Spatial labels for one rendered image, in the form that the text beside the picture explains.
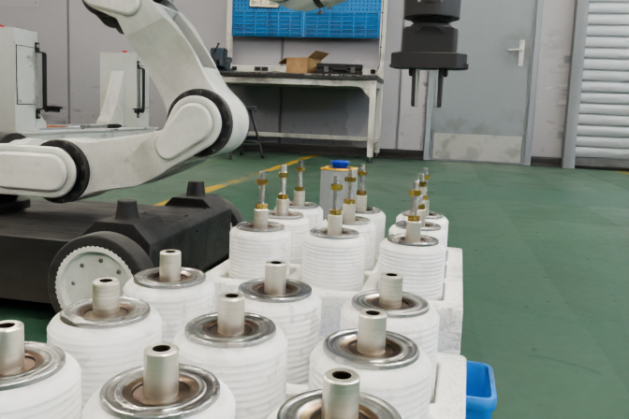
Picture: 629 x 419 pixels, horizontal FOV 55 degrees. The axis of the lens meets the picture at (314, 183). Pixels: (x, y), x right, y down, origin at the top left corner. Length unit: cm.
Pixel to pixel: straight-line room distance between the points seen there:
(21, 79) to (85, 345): 305
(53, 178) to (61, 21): 595
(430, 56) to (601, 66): 520
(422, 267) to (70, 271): 66
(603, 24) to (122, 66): 418
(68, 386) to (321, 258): 50
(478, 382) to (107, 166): 91
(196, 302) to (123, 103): 404
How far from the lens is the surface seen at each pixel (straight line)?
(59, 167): 140
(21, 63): 354
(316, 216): 114
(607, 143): 616
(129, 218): 122
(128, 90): 464
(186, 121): 126
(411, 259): 86
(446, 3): 98
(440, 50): 98
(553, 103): 612
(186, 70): 131
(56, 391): 46
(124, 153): 137
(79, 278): 120
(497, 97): 604
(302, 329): 60
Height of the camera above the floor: 44
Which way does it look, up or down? 7 degrees down
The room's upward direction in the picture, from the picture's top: 2 degrees clockwise
